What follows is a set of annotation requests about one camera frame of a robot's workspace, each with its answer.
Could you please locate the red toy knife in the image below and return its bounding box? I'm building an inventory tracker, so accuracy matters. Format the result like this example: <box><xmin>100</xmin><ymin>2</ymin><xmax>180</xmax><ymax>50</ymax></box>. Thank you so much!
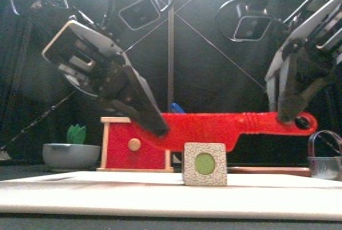
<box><xmin>132</xmin><ymin>110</ymin><xmax>319</xmax><ymax>153</ymax></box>

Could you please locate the blue toy piece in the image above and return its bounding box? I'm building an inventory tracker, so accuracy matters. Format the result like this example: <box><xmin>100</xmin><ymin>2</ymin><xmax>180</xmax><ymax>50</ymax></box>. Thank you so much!
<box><xmin>169</xmin><ymin>102</ymin><xmax>187</xmax><ymax>114</ymax></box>

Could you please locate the green toy plant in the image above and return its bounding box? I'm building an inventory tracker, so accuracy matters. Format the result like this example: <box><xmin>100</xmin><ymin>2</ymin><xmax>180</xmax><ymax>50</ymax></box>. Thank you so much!
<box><xmin>65</xmin><ymin>123</ymin><xmax>88</xmax><ymax>145</ymax></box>

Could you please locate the red wooden box with knob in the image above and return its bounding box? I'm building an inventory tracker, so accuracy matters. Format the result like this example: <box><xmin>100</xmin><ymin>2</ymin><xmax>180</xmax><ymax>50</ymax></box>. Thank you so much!
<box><xmin>97</xmin><ymin>116</ymin><xmax>175</xmax><ymax>173</ymax></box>

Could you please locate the grey bowl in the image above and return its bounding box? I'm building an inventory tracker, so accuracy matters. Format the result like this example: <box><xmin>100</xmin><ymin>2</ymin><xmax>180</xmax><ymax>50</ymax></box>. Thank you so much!
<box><xmin>41</xmin><ymin>142</ymin><xmax>101</xmax><ymax>171</ymax></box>

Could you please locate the brown wooden tray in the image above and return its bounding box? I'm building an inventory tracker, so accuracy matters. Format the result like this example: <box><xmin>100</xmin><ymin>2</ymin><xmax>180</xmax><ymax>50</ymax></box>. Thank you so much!
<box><xmin>225</xmin><ymin>166</ymin><xmax>312</xmax><ymax>177</ymax></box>

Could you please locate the toy sushi roll piece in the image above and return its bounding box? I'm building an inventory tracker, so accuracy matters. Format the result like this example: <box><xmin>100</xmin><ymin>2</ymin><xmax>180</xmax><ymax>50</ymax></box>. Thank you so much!
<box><xmin>181</xmin><ymin>141</ymin><xmax>228</xmax><ymax>187</ymax></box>

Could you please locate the white cutting board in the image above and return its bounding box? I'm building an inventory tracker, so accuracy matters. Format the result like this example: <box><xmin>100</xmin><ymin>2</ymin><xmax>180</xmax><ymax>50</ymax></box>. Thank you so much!
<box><xmin>0</xmin><ymin>170</ymin><xmax>342</xmax><ymax>222</ymax></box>

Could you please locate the vertical metal frame pole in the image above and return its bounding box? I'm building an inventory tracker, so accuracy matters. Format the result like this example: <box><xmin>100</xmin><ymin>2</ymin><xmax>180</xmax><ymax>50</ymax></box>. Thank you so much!
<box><xmin>167</xmin><ymin>0</ymin><xmax>176</xmax><ymax>112</ymax></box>

